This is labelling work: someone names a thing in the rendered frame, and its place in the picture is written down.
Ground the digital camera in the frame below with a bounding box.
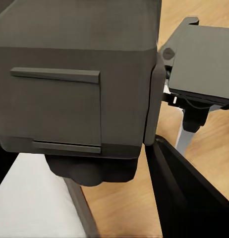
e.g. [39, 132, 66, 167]
[0, 0, 166, 187]

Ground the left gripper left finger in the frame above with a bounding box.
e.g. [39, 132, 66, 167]
[0, 144, 19, 185]

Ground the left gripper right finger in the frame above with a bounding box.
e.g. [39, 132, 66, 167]
[145, 134, 229, 238]

